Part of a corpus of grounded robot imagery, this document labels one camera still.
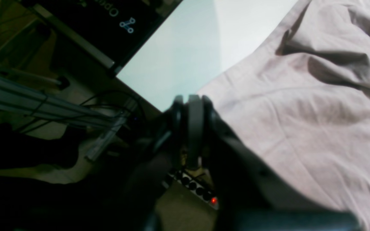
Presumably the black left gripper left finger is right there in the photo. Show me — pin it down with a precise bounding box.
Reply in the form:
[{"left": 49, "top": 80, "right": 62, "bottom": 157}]
[{"left": 0, "top": 96, "right": 183, "bottom": 231}]

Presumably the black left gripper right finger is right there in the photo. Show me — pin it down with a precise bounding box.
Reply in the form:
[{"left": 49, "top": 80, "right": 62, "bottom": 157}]
[{"left": 187, "top": 95, "right": 361, "bottom": 231}]

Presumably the mauve t-shirt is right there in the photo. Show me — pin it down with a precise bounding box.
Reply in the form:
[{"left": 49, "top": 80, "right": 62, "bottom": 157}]
[{"left": 198, "top": 0, "right": 370, "bottom": 231}]

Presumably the black power strip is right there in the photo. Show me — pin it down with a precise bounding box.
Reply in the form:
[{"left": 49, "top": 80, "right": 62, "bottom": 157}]
[{"left": 161, "top": 169, "right": 219, "bottom": 210}]

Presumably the aluminium frame rail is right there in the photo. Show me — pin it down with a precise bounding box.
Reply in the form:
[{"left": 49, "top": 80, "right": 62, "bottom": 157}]
[{"left": 0, "top": 77, "right": 127, "bottom": 129}]

